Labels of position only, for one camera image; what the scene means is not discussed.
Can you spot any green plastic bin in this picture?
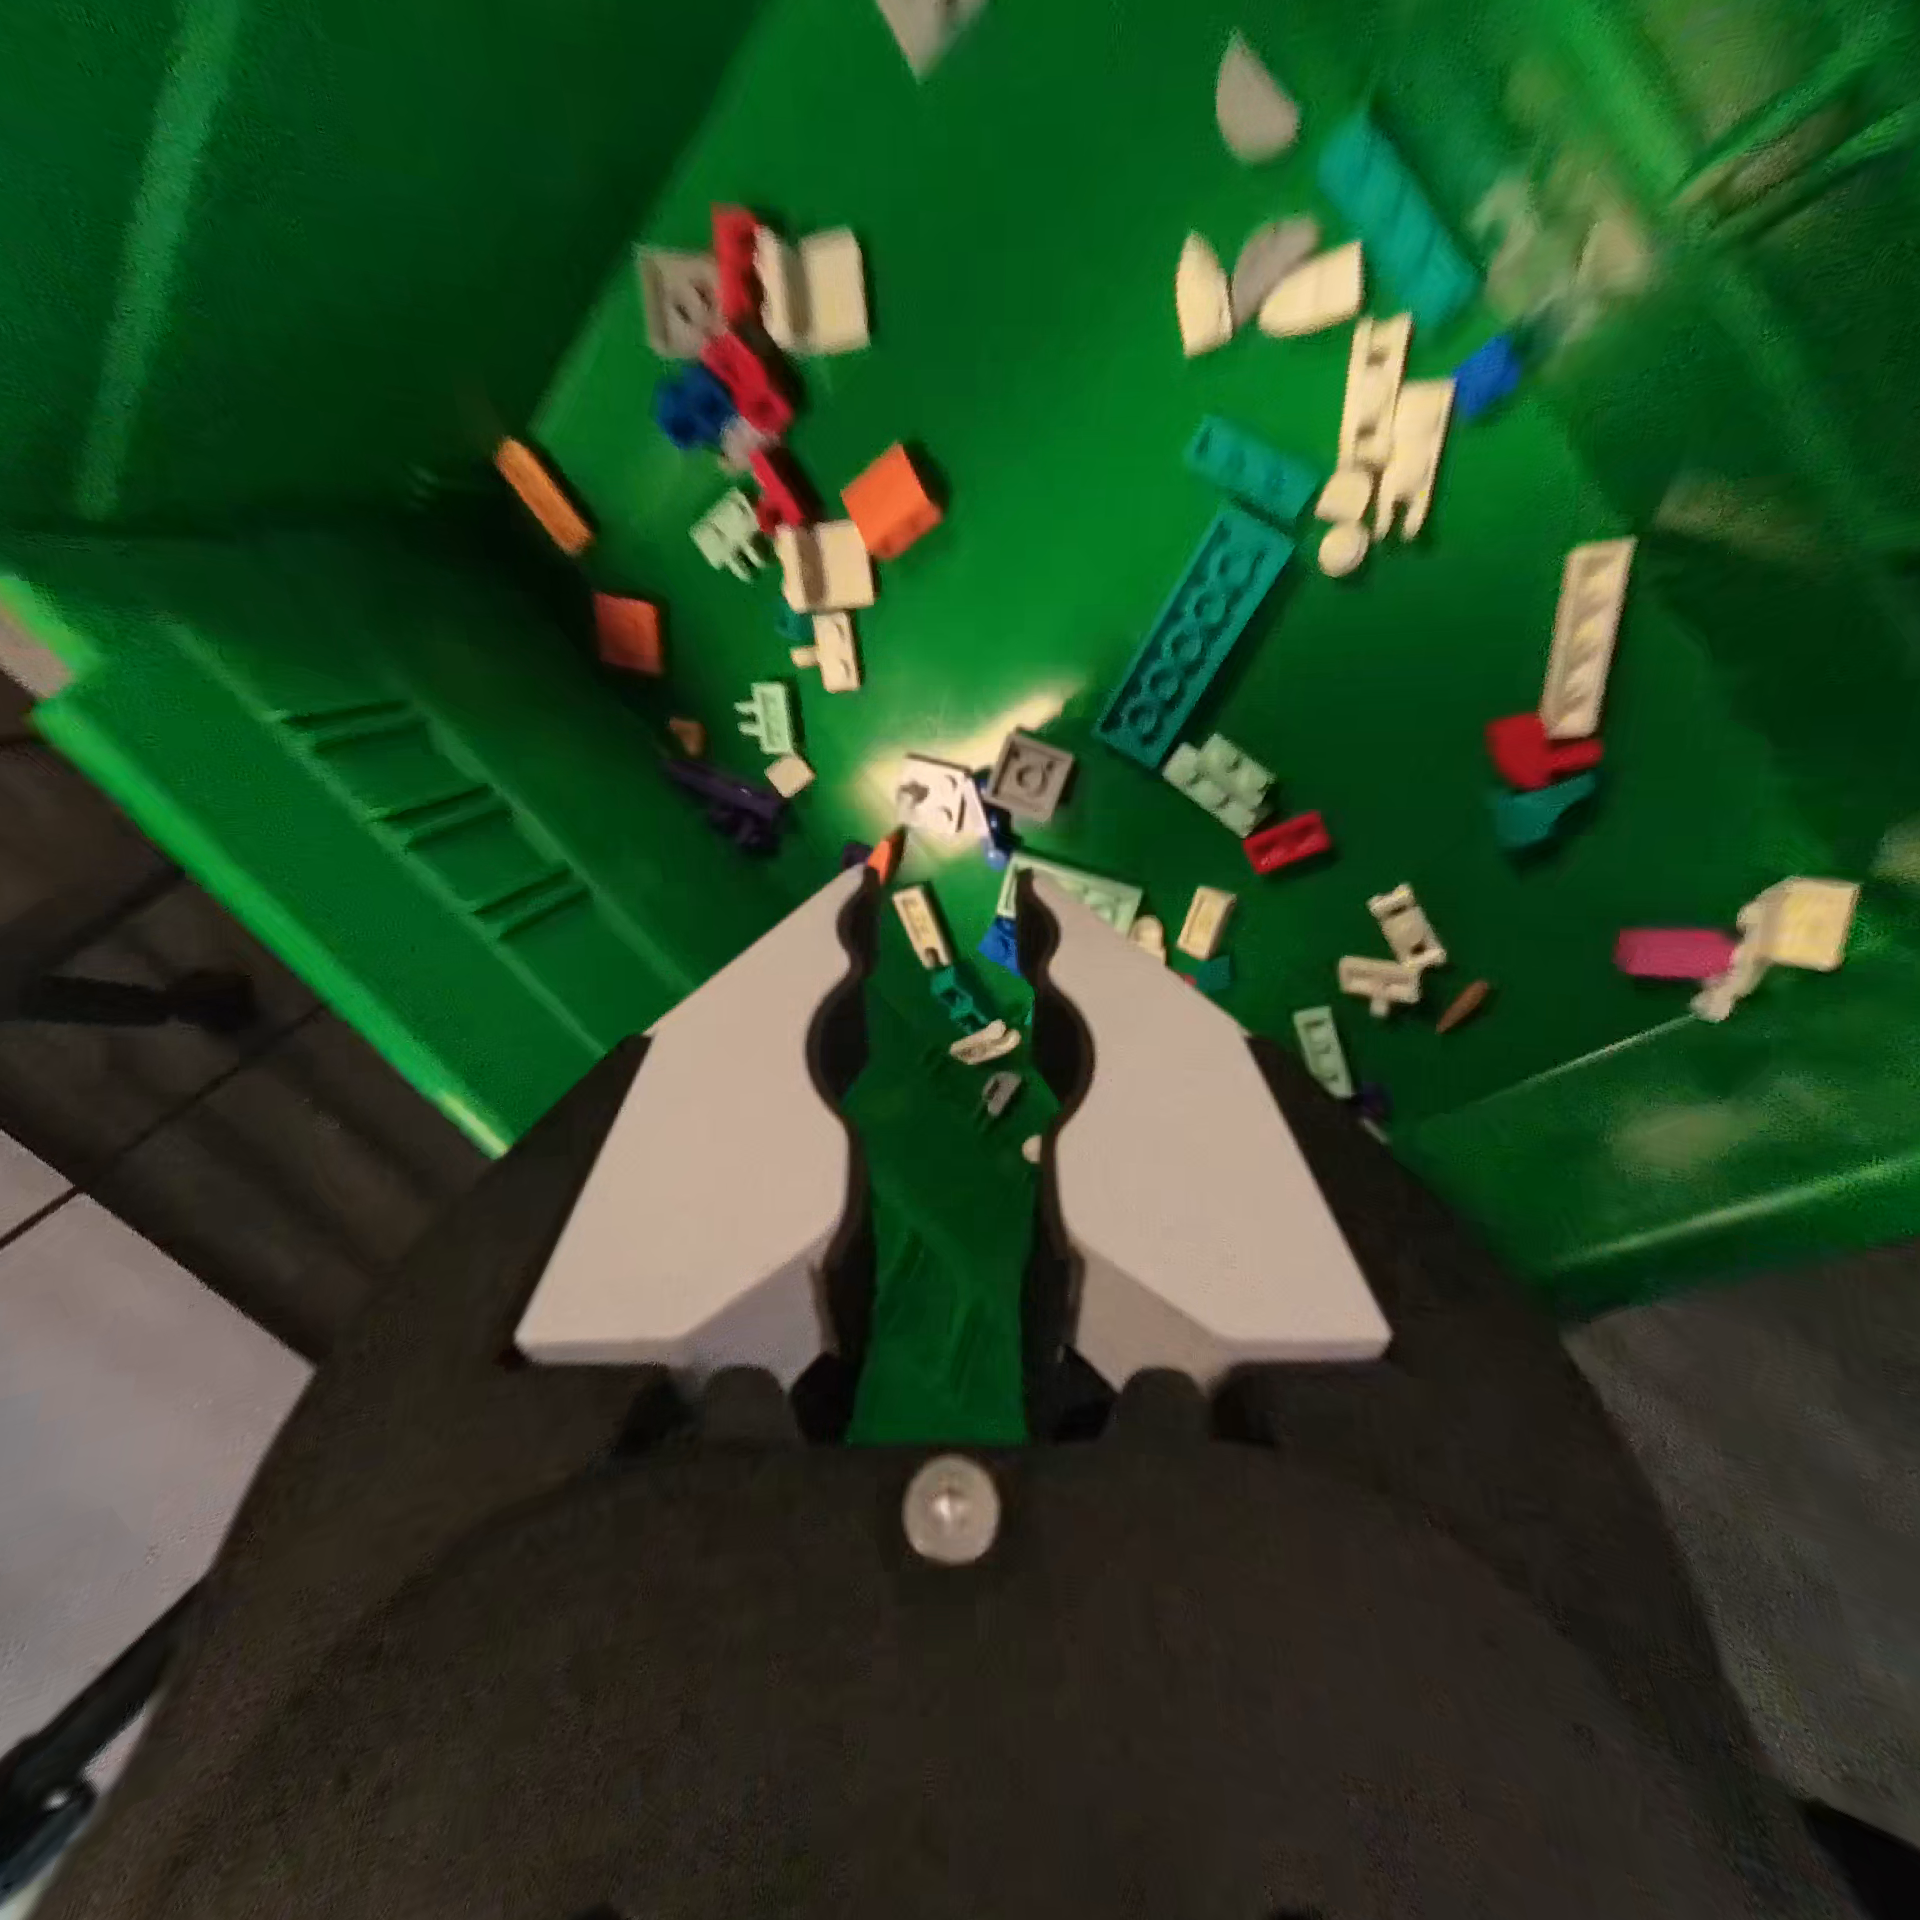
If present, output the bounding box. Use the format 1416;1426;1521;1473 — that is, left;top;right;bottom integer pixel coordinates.
0;0;1920;1321

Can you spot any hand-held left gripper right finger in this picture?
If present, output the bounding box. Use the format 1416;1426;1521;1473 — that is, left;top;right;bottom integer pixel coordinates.
1012;869;1389;1405

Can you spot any black cable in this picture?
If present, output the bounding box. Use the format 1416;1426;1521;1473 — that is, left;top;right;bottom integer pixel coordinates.
0;1616;189;1869

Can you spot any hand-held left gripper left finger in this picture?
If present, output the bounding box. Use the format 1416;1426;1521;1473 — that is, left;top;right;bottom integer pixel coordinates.
514;861;890;1409

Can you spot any pile of lego pieces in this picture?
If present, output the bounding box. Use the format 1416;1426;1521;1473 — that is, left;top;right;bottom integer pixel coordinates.
496;0;1863;1146

